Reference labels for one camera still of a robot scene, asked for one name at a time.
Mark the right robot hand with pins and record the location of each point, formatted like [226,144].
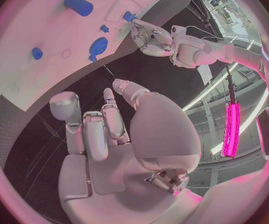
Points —
[115,171]

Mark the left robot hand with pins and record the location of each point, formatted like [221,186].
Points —
[149,39]

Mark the blue plug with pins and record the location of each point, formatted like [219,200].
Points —
[129,16]

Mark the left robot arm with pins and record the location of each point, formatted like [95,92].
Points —
[208,50]

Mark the white task board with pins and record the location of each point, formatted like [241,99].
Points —
[55,41]

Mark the small blue peg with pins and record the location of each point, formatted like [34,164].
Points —
[104,28]

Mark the blue gear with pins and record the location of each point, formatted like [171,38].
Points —
[99,45]

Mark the small blue pinion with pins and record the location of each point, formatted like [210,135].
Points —
[92,58]

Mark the large blue cylinder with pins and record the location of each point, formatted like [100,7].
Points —
[78,5]

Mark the short blue cylinder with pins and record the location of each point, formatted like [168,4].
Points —
[37,53]

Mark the glowing light bar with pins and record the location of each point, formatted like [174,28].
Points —
[231,129]

